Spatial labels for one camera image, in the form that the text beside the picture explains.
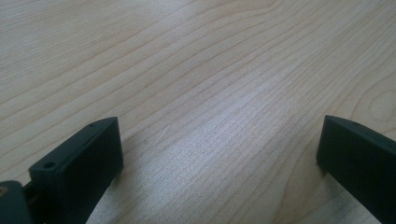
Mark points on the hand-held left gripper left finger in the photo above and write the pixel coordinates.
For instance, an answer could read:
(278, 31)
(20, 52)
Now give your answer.
(81, 161)

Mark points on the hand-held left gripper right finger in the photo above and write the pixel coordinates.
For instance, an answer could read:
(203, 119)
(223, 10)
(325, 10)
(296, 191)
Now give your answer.
(361, 155)

